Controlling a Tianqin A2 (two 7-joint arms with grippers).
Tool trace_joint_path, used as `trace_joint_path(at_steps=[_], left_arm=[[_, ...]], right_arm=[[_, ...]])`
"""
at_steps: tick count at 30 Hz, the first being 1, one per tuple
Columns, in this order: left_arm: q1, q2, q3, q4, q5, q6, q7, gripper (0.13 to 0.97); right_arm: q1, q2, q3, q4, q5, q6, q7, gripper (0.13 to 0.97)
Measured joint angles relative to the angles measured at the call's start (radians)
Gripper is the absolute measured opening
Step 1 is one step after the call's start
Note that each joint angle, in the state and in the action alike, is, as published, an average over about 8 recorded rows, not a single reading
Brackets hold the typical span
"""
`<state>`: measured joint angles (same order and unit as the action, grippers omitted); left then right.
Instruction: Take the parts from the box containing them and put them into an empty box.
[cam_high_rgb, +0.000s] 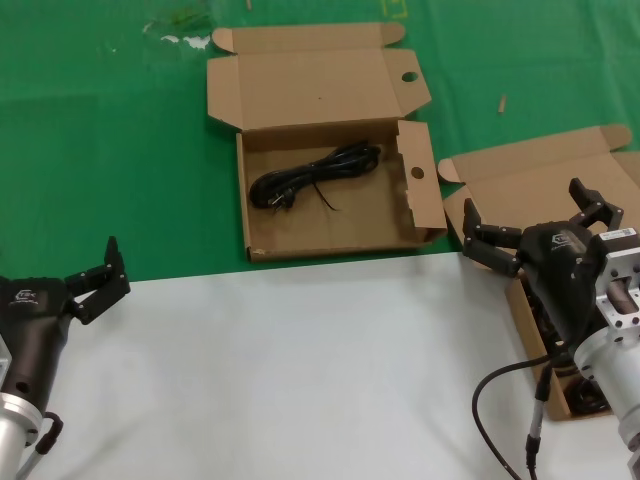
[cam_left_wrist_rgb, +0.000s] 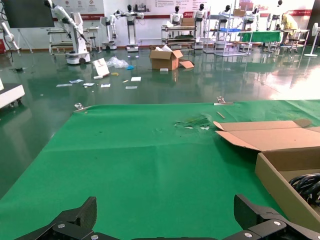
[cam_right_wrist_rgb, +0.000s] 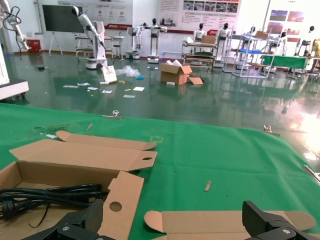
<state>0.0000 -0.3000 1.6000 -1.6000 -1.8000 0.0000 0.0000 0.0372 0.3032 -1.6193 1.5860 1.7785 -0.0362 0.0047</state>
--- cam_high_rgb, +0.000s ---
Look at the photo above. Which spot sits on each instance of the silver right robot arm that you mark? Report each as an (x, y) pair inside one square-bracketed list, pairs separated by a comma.
[(615, 380)]

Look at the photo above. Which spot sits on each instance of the yellow green tape square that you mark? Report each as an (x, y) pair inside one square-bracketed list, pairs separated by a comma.
[(384, 7)]

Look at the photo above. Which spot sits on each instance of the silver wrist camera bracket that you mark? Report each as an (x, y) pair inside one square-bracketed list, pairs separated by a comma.
[(620, 270)]

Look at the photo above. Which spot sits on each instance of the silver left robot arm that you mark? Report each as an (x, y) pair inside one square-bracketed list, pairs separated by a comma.
[(15, 425)]

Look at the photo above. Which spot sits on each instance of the green table cloth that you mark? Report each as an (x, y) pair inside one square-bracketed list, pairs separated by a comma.
[(100, 150)]

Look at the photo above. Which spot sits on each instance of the open cardboard box round holes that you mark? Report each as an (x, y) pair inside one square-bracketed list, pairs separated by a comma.
[(325, 90)]

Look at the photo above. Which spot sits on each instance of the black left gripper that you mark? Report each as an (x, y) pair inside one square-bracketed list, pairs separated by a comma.
[(30, 325)]

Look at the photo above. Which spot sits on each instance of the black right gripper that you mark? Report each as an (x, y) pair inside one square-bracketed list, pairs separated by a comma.
[(555, 270)]

